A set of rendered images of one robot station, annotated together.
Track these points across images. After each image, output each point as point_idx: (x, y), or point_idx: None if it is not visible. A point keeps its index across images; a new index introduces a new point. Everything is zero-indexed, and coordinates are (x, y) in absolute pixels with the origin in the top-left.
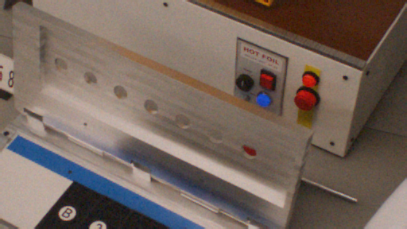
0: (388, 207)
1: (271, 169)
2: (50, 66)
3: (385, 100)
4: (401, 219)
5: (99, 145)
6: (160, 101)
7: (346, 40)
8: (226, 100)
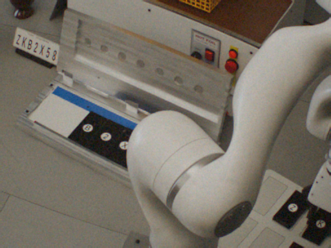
0: (253, 57)
1: (211, 100)
2: (81, 43)
3: None
4: (256, 59)
5: (106, 90)
6: (146, 60)
7: (251, 33)
8: (185, 57)
